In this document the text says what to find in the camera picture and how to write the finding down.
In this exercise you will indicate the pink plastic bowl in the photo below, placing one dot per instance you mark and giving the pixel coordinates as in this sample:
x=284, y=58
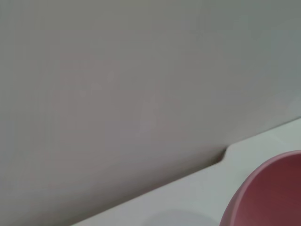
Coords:
x=270, y=190

